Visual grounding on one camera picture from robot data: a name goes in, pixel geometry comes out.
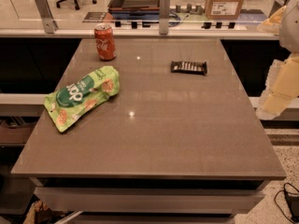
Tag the metal glass post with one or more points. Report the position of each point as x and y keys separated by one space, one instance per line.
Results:
x=164 y=9
x=49 y=24

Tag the cardboard box with label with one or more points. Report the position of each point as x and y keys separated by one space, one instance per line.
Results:
x=223 y=9

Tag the grey table drawer unit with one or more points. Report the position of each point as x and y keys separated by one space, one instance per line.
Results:
x=149 y=206

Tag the black rxbar chocolate bar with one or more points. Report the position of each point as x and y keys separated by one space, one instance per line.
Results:
x=195 y=68

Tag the green rice chip bag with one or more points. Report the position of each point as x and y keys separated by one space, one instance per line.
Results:
x=70 y=103

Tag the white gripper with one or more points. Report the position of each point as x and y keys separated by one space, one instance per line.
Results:
x=290 y=28

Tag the left metal glass post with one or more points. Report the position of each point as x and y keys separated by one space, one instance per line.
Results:
x=49 y=24

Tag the orange soda can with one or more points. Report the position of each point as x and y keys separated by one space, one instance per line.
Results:
x=104 y=39

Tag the middle metal glass post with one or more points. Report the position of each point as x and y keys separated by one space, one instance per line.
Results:
x=164 y=9

